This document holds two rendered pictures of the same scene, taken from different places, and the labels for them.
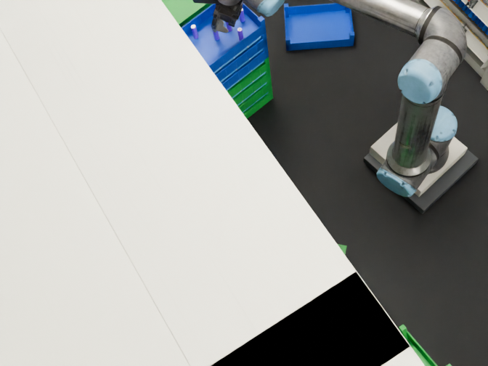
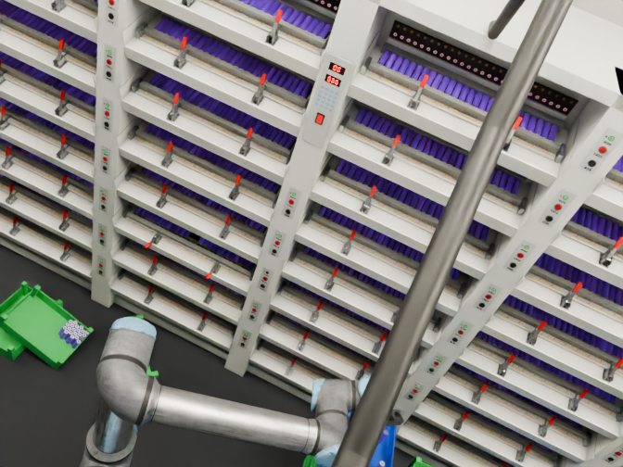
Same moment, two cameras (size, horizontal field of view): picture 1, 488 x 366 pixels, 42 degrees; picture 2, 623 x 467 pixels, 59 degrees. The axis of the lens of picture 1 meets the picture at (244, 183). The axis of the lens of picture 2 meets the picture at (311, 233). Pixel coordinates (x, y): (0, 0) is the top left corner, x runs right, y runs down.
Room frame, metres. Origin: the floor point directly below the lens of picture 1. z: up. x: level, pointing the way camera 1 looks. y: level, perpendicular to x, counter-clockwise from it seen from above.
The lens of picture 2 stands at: (1.47, -1.12, 2.17)
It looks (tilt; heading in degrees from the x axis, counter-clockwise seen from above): 41 degrees down; 115
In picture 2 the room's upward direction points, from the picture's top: 22 degrees clockwise
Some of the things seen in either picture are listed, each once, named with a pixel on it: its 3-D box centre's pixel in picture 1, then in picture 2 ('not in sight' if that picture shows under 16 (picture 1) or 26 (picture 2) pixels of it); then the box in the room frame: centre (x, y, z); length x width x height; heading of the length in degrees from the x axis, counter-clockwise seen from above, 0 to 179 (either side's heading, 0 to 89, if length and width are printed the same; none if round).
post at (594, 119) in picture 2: not in sight; (468, 307); (1.41, 0.43, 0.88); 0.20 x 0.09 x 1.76; 109
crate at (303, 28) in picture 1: (318, 25); not in sight; (1.69, -0.50, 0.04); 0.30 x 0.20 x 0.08; 78
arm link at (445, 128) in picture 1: (431, 132); not in sight; (0.92, -0.71, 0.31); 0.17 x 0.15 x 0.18; 129
